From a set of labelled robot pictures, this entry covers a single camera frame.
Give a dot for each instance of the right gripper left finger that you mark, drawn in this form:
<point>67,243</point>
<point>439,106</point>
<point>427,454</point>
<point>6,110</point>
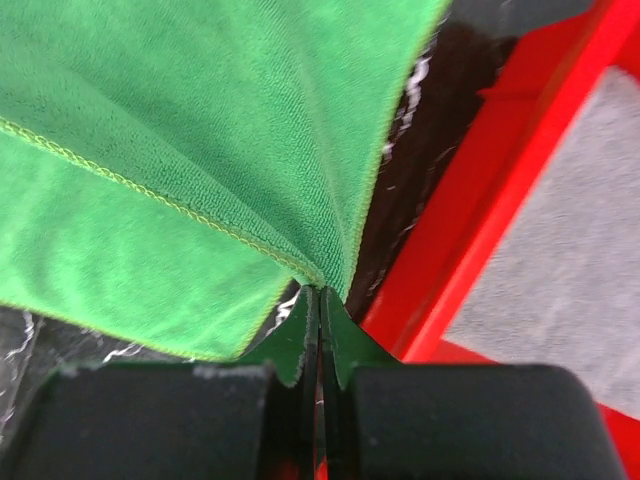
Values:
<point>253,418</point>

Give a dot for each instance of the red plastic tray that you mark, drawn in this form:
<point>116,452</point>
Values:
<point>560,51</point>

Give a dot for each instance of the grey towel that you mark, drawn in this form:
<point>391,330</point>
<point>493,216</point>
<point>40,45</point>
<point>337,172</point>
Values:
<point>563,286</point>

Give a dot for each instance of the green towel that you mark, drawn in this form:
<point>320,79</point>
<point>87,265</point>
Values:
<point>169,167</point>

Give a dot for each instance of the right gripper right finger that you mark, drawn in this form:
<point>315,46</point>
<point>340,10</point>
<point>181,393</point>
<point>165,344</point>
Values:
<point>388,420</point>

